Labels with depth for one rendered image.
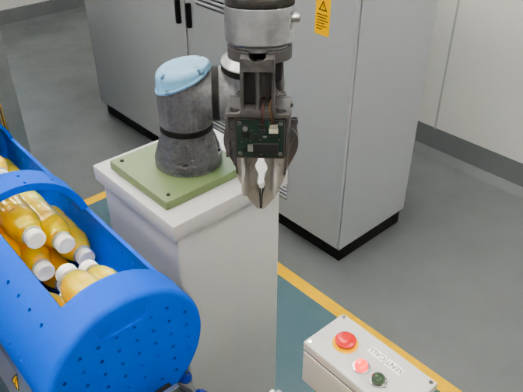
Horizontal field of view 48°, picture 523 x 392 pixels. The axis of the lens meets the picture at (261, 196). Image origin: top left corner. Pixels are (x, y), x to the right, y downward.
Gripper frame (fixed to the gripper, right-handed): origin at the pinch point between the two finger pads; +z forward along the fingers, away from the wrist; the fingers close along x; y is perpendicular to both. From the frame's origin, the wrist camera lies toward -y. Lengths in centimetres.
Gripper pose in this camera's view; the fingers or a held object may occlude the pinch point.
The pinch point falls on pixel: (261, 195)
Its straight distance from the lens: 76.2
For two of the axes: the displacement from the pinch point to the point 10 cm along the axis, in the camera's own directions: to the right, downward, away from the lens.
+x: 10.0, 0.3, -0.5
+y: -0.6, 4.7, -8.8
